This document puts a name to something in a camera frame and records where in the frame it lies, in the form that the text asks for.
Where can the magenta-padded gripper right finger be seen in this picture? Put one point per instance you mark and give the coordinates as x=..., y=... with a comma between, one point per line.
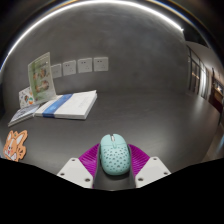
x=153, y=171

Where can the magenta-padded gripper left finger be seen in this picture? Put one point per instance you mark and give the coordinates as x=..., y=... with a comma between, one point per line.
x=75, y=171

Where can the teal spotted computer mouse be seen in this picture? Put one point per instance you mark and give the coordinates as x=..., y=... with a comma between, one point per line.
x=115, y=156

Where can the orange corgi-shaped mouse pad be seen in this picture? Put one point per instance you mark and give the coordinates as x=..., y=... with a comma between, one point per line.
x=15, y=146

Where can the white book with blue band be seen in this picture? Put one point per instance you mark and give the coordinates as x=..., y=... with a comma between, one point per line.
x=75, y=105

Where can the grey striped book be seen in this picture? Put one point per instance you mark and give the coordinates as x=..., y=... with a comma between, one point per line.
x=23, y=115

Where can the small white patterned card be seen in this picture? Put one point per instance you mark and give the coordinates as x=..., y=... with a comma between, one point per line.
x=26, y=98

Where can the green food picture card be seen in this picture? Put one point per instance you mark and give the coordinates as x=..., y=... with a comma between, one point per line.
x=41, y=78

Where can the dark-framed glass partition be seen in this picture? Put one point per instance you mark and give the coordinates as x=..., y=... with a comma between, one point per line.
x=203, y=80

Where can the curved ceiling light strip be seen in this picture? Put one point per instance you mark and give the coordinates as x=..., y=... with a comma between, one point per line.
x=100, y=2

